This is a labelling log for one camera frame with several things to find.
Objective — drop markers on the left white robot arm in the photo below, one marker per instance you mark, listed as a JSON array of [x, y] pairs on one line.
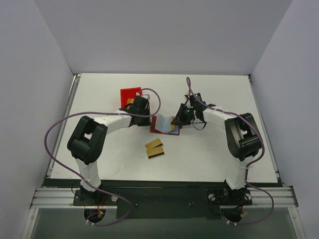
[[87, 140]]

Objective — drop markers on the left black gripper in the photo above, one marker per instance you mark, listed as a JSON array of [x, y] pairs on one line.
[[139, 105]]

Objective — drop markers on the red leather card holder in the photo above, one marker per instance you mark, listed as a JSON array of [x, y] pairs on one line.
[[159, 124]]

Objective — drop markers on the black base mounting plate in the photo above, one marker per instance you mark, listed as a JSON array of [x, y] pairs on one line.
[[163, 200]]

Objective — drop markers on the gold card magnetic stripe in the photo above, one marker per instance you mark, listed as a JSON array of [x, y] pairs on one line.
[[155, 152]]

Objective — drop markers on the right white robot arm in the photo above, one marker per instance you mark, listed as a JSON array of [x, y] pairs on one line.
[[242, 135]]

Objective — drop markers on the gold card upper left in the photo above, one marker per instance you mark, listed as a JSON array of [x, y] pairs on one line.
[[154, 144]]

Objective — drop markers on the red plastic bin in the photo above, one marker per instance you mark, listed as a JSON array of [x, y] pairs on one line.
[[128, 93]]

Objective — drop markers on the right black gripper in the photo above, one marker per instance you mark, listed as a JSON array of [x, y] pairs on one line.
[[184, 115]]

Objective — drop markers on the aluminium front rail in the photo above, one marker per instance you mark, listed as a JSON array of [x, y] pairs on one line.
[[62, 198]]

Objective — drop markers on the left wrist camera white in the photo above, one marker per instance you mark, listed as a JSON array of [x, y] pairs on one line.
[[146, 96]]

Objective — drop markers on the gold cards in bin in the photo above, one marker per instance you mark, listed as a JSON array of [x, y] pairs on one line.
[[130, 102]]

